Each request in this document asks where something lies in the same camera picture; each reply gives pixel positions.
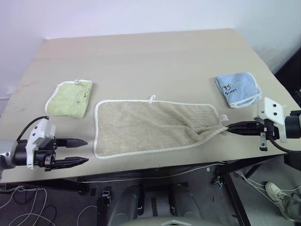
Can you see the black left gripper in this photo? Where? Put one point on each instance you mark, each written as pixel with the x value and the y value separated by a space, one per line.
pixel 45 156

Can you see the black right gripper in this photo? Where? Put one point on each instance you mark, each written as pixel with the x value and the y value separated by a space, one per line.
pixel 269 130

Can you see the beige towel white trim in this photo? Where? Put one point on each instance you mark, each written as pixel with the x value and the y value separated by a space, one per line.
pixel 145 127

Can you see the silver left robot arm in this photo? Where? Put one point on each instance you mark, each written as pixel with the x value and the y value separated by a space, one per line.
pixel 8 153

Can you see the folded light blue towel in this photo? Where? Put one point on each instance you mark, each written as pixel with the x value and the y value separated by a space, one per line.
pixel 237 87

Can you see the folded light green towel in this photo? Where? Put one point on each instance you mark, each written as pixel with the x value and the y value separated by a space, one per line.
pixel 70 99

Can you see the black table caster wheel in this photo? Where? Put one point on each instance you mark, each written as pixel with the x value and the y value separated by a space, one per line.
pixel 218 180

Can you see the white sneaker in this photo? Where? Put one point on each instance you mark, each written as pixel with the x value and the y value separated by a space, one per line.
pixel 275 191

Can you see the dark grey robot leg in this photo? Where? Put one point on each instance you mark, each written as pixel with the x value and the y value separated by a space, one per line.
pixel 127 202
pixel 185 200

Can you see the person's camouflage trouser leg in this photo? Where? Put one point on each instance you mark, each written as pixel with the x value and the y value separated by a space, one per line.
pixel 291 207

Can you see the grey robot torso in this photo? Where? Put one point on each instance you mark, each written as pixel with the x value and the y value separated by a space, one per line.
pixel 169 222

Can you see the black metal table frame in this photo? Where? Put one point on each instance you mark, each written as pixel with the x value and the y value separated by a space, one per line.
pixel 70 184

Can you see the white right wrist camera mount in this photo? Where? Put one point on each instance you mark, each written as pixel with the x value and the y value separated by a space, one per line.
pixel 270 110

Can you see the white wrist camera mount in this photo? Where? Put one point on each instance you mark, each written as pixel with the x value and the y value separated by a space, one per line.
pixel 31 141
pixel 270 110

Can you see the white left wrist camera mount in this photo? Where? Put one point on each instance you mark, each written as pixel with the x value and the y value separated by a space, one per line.
pixel 31 141

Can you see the black metal floor bracket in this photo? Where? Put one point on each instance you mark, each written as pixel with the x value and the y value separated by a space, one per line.
pixel 105 194

